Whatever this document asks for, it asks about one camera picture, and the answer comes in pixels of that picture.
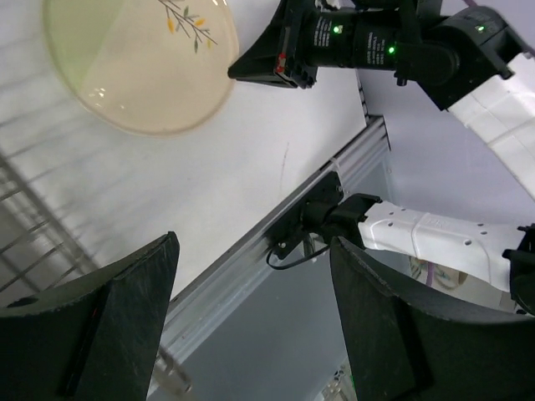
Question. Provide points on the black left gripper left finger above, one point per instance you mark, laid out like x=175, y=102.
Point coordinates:
x=93, y=338

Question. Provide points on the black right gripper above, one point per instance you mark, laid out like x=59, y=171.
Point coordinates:
x=282, y=55

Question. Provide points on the cream green round plate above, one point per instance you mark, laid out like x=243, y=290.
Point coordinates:
x=155, y=68

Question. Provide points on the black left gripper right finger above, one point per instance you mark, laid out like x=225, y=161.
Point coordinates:
x=408, y=341

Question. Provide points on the grey wire dish rack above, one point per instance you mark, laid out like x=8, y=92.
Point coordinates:
x=37, y=253

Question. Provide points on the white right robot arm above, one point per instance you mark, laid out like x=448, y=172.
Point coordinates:
x=471, y=65

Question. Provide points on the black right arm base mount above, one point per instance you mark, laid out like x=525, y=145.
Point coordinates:
x=301, y=221

